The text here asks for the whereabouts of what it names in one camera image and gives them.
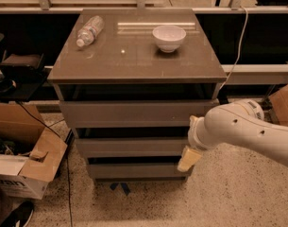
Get dark tray on table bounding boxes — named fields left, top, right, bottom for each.
left=0, top=54, right=44, bottom=82

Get grey bottom drawer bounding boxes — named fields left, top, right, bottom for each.
left=87, top=164, right=193, bottom=179

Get clear plastic water bottle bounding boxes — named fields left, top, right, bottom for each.
left=76, top=16, right=105, bottom=47

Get black side table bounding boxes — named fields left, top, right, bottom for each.
left=0, top=32, right=51, bottom=104

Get white ceramic bowl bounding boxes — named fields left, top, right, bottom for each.
left=152, top=25, right=187, bottom=53

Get open cardboard box left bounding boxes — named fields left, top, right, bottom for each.
left=0, top=103, right=67, bottom=200

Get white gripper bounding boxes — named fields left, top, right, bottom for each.
left=178, top=115, right=213, bottom=172

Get grey drawer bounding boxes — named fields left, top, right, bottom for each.
left=59, top=100, right=219, bottom=128
left=87, top=164, right=193, bottom=179
left=76, top=137, right=188, bottom=158

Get grey top drawer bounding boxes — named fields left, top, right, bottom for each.
left=59, top=100, right=219, bottom=128

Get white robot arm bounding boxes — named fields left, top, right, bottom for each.
left=178, top=99, right=288, bottom=172

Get cardboard box right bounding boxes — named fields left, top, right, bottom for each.
left=269, top=84, right=288, bottom=127

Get grey drawer cabinet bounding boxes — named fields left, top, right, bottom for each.
left=48, top=9, right=226, bottom=182

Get black shoe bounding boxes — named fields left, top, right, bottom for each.
left=0, top=201, right=34, bottom=227

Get white hanging cable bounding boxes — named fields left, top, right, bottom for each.
left=217, top=5, right=249, bottom=92

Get black floor cable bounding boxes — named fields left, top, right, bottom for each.
left=16, top=101, right=75, bottom=227

